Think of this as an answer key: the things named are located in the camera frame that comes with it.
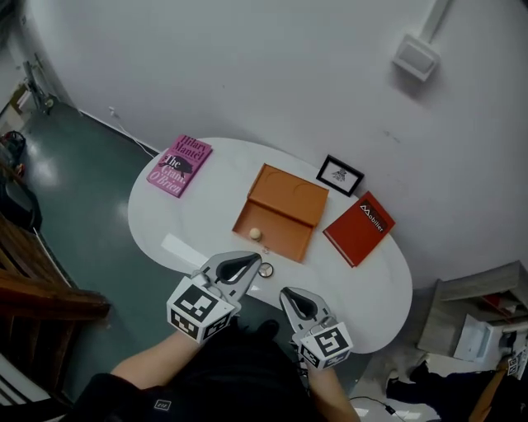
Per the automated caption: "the white wall cable conduit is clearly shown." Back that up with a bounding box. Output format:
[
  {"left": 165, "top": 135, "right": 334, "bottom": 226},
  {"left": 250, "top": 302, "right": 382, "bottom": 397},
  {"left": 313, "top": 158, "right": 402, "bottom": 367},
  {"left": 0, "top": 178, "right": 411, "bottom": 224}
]
[{"left": 420, "top": 0, "right": 450, "bottom": 45}]

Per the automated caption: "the white power cable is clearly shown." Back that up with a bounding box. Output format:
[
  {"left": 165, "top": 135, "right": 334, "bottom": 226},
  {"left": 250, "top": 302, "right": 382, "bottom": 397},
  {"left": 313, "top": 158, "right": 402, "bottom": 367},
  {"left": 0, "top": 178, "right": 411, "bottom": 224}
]
[{"left": 109, "top": 106, "right": 160, "bottom": 157}]

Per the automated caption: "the person's left forearm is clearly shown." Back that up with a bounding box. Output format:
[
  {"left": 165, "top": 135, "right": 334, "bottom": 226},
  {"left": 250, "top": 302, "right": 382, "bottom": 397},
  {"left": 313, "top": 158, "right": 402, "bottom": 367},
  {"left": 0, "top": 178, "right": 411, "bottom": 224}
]
[{"left": 109, "top": 329, "right": 203, "bottom": 391}]

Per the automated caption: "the grey shelf unit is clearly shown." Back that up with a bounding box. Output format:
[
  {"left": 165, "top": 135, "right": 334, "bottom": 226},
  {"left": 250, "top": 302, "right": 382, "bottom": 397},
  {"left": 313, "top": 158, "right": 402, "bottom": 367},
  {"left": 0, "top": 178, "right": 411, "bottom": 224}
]
[{"left": 416, "top": 259, "right": 528, "bottom": 363}]

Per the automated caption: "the person's black shoe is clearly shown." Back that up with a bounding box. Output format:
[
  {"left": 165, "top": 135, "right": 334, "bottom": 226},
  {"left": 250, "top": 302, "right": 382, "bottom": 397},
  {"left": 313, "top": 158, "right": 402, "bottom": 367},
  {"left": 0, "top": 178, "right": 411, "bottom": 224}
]
[{"left": 251, "top": 319, "right": 281, "bottom": 343}]

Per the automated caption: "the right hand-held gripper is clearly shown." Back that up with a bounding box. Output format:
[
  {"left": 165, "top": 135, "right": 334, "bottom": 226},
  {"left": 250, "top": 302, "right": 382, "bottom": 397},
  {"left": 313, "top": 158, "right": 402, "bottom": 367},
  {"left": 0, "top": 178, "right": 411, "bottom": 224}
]
[{"left": 279, "top": 287, "right": 355, "bottom": 371}]

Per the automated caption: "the white plastic square base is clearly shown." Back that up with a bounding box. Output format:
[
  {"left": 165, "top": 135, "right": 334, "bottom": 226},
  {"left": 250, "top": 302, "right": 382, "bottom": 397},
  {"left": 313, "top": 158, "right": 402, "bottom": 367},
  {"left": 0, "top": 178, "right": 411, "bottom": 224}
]
[{"left": 391, "top": 33, "right": 439, "bottom": 82}]

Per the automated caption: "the black bag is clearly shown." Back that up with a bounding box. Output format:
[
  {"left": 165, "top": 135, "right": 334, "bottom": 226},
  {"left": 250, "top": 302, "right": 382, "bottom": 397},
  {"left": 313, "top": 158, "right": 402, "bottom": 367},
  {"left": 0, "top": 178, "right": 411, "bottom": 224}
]
[{"left": 0, "top": 130, "right": 26, "bottom": 166}]

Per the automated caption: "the person's black clothing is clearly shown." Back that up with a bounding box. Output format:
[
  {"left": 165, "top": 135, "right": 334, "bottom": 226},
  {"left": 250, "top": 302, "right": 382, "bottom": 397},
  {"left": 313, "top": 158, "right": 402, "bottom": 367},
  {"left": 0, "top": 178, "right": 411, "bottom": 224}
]
[{"left": 69, "top": 316, "right": 314, "bottom": 422}]

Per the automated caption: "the metal stand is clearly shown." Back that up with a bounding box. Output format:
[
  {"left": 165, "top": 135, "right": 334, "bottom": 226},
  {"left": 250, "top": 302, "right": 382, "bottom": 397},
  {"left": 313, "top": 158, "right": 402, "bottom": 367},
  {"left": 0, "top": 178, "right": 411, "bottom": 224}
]
[{"left": 22, "top": 53, "right": 59, "bottom": 116}]

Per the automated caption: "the red book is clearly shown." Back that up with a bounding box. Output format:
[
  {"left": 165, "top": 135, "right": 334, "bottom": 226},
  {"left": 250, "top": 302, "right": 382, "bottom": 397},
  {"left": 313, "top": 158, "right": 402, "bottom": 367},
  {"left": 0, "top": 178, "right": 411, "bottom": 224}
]
[{"left": 322, "top": 190, "right": 397, "bottom": 268}]

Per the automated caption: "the black picture frame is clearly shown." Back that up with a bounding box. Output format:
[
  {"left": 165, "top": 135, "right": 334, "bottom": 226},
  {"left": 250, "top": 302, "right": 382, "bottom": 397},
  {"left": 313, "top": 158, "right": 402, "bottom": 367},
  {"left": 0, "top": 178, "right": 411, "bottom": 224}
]
[{"left": 315, "top": 154, "right": 365, "bottom": 198}]

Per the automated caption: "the black floor cable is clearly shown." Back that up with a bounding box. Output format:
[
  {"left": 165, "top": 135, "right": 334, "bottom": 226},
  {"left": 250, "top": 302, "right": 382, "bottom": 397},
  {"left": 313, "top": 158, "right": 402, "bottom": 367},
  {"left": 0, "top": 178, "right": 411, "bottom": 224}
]
[{"left": 350, "top": 395, "right": 413, "bottom": 422}]

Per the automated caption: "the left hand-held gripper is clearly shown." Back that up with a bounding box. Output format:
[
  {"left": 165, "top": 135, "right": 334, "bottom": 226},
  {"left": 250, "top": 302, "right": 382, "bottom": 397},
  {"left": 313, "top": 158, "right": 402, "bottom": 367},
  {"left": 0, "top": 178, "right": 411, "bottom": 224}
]
[{"left": 166, "top": 251, "right": 263, "bottom": 344}]

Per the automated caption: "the orange leather tray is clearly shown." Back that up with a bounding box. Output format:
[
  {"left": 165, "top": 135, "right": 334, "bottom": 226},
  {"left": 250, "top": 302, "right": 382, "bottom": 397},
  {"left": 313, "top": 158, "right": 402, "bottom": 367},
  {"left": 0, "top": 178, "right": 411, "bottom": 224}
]
[{"left": 232, "top": 162, "right": 330, "bottom": 264}]

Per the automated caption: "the pink book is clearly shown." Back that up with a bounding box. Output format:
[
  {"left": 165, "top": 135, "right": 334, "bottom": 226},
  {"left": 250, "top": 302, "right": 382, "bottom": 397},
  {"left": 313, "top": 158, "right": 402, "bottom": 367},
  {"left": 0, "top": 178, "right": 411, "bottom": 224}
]
[{"left": 146, "top": 134, "right": 214, "bottom": 199}]

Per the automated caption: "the person's right forearm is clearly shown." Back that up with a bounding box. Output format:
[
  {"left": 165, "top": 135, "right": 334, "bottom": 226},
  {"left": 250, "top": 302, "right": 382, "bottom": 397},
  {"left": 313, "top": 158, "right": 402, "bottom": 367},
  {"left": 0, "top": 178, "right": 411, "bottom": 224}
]
[{"left": 307, "top": 364, "right": 360, "bottom": 422}]

